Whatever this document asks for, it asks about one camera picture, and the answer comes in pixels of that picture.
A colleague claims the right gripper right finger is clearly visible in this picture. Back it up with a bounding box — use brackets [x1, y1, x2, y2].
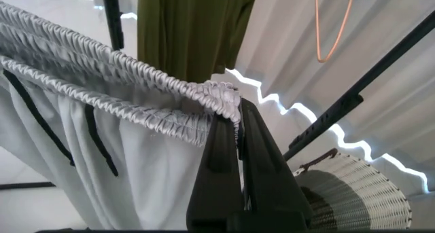
[237, 97, 313, 232]

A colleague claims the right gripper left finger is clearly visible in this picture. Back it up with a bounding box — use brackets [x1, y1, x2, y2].
[186, 113, 246, 232]

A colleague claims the pale grey garment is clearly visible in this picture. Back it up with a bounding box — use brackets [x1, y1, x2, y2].
[0, 0, 242, 231]

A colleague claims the green sleeveless shirt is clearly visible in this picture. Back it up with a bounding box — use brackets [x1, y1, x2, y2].
[137, 0, 262, 84]

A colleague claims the white laundry basket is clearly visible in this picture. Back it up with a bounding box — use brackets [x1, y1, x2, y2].
[292, 147, 413, 231]

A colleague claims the pink clothes hanger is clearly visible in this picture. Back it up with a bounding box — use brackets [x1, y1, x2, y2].
[314, 0, 354, 63]

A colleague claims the white curtain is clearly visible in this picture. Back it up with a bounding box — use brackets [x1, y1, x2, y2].
[76, 0, 435, 196]

